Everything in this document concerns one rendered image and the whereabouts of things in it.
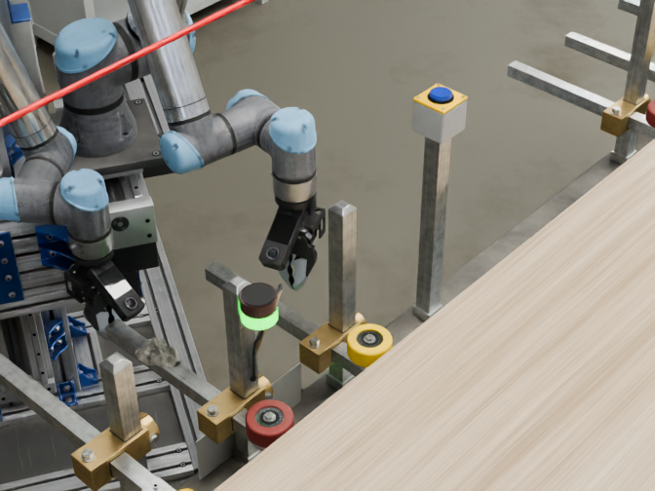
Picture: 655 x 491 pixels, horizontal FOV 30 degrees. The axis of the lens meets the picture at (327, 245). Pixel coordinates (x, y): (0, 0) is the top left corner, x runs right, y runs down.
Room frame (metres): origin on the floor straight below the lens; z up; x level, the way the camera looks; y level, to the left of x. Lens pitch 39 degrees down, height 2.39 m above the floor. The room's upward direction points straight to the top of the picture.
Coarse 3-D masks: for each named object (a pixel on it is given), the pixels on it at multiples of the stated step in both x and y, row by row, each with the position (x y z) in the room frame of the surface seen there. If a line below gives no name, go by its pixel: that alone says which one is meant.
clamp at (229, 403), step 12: (264, 384) 1.49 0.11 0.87; (216, 396) 1.46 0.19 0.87; (228, 396) 1.46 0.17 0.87; (252, 396) 1.46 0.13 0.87; (264, 396) 1.47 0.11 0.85; (204, 408) 1.43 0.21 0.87; (228, 408) 1.43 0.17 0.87; (240, 408) 1.43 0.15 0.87; (204, 420) 1.41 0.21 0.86; (216, 420) 1.40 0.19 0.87; (228, 420) 1.41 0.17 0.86; (204, 432) 1.41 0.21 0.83; (216, 432) 1.39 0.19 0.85; (228, 432) 1.41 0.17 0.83
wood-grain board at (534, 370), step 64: (640, 192) 1.99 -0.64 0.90; (512, 256) 1.79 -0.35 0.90; (576, 256) 1.78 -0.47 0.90; (640, 256) 1.78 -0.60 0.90; (448, 320) 1.61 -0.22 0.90; (512, 320) 1.61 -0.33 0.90; (576, 320) 1.61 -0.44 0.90; (640, 320) 1.61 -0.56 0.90; (384, 384) 1.45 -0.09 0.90; (448, 384) 1.45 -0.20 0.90; (512, 384) 1.45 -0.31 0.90; (576, 384) 1.45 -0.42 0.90; (640, 384) 1.45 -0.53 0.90; (320, 448) 1.31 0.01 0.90; (384, 448) 1.31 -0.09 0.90; (448, 448) 1.31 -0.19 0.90; (512, 448) 1.31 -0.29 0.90; (576, 448) 1.31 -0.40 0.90; (640, 448) 1.30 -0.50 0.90
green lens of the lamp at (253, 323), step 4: (276, 312) 1.43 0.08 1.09; (244, 316) 1.42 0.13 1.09; (272, 316) 1.42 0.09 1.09; (276, 316) 1.43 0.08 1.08; (244, 320) 1.42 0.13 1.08; (248, 320) 1.42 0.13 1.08; (252, 320) 1.41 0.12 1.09; (256, 320) 1.41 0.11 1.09; (260, 320) 1.41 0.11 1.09; (264, 320) 1.41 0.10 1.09; (268, 320) 1.41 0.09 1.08; (272, 320) 1.42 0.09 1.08; (276, 320) 1.43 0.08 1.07; (244, 324) 1.42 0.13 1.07; (248, 324) 1.42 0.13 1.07; (252, 324) 1.41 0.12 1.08; (256, 324) 1.41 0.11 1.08; (260, 324) 1.41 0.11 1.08; (264, 324) 1.41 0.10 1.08; (268, 324) 1.41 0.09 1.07; (272, 324) 1.42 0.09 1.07; (252, 328) 1.41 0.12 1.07; (256, 328) 1.41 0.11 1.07; (260, 328) 1.41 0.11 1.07; (264, 328) 1.41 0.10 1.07
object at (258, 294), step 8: (248, 288) 1.45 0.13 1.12; (256, 288) 1.45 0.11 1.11; (264, 288) 1.45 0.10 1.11; (272, 288) 1.45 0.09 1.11; (248, 296) 1.44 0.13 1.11; (256, 296) 1.44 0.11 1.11; (264, 296) 1.43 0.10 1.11; (272, 296) 1.43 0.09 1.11; (248, 304) 1.42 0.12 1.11; (256, 304) 1.42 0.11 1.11; (264, 304) 1.42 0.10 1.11; (240, 320) 1.45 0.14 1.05; (240, 328) 1.45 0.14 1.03
